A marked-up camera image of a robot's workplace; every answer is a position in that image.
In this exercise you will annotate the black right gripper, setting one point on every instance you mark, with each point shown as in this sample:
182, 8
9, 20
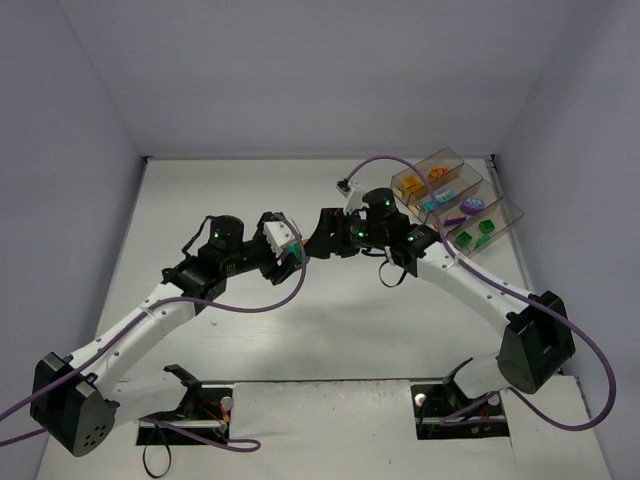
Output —
338, 235

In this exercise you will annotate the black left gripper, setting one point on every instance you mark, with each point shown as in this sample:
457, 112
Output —
273, 270

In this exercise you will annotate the cyan green lego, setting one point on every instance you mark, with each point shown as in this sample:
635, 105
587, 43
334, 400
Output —
295, 249

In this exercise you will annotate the yellow curved lego brick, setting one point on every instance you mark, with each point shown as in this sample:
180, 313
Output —
411, 180

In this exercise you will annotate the orange lego plate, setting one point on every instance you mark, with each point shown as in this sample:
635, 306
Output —
414, 187

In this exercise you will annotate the purple butterfly lego brick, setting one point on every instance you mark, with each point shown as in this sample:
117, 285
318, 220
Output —
455, 219

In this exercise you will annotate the teal frog flower lego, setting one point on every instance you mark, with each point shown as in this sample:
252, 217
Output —
444, 195

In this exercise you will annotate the dark green square lego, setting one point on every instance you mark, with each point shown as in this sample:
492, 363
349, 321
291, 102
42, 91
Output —
464, 238

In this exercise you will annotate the purple rounded lego brick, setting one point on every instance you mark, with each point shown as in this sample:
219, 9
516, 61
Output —
472, 206

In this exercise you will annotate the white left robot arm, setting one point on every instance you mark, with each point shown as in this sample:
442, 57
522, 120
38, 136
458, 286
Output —
80, 398

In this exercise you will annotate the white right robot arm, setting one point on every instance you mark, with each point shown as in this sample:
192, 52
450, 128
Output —
534, 344

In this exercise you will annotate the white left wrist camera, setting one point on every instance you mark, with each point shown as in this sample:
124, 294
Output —
280, 235

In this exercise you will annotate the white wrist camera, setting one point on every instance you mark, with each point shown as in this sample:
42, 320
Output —
353, 194
280, 235

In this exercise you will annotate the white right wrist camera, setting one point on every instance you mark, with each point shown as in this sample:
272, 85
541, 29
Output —
353, 194

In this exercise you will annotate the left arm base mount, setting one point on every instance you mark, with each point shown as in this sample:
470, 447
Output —
203, 411

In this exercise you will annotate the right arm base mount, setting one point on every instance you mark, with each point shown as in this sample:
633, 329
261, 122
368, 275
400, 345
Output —
442, 412

